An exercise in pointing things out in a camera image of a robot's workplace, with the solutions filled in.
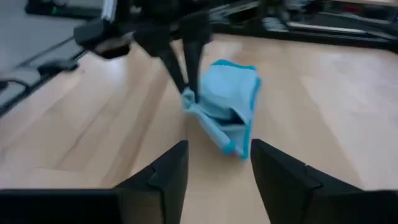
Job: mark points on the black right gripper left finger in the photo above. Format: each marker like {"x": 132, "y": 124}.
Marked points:
{"x": 168, "y": 186}

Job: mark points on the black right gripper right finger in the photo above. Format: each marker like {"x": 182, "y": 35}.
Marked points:
{"x": 280, "y": 186}

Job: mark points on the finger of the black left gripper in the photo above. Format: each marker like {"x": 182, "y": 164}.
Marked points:
{"x": 192, "y": 68}
{"x": 175, "y": 71}

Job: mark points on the light blue teal-edged towel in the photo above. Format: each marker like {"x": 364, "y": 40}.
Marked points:
{"x": 230, "y": 105}

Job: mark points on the black plastic bracket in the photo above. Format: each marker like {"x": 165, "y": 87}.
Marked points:
{"x": 57, "y": 65}

